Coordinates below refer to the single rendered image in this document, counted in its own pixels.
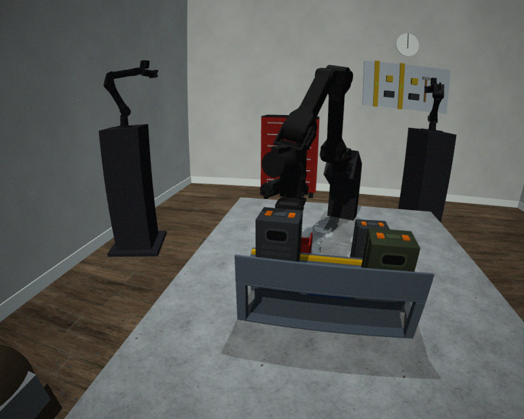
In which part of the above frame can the yellow flat bar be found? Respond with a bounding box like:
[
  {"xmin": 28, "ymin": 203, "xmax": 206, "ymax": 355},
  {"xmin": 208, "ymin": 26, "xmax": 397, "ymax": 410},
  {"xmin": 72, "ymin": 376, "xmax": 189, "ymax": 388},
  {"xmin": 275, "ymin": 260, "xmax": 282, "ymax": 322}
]
[{"xmin": 252, "ymin": 249, "xmax": 362, "ymax": 266}]

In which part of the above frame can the olive green tool case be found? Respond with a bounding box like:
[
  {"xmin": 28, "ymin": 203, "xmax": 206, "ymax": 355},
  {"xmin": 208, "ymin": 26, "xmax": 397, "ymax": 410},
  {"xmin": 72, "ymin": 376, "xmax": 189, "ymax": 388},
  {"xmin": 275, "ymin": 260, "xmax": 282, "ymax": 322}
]
[{"xmin": 362, "ymin": 228, "xmax": 420, "ymax": 272}]

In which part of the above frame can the red bin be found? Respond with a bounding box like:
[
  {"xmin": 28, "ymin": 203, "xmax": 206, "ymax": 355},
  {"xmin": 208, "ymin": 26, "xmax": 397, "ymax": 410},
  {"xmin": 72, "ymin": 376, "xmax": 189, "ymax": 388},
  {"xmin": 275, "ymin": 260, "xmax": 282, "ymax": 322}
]
[{"xmin": 300, "ymin": 233, "xmax": 312, "ymax": 253}]

